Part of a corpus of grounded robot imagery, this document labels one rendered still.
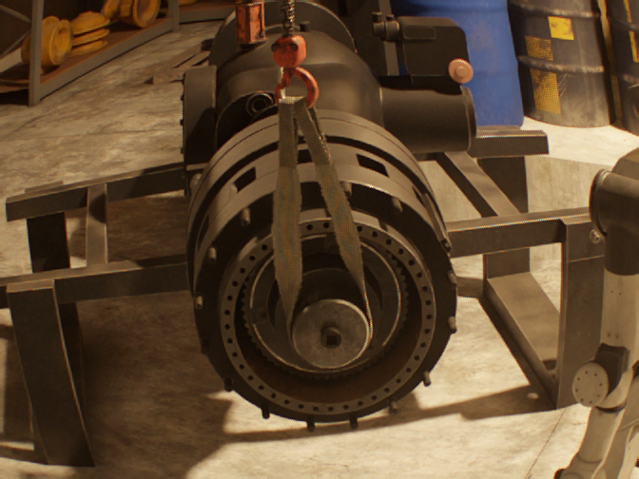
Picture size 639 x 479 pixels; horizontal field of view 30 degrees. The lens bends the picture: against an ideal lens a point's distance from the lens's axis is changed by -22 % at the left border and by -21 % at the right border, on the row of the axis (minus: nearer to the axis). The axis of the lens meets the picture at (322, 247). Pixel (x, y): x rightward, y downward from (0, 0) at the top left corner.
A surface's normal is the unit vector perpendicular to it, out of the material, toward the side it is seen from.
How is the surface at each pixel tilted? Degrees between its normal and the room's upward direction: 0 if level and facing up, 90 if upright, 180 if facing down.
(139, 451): 0
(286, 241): 94
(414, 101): 58
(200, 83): 26
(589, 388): 90
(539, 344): 0
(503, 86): 90
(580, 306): 90
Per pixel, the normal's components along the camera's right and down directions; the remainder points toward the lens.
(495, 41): 0.59, 0.23
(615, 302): -0.65, 0.29
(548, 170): -0.39, 0.33
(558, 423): -0.07, -0.94
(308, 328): 0.07, 0.32
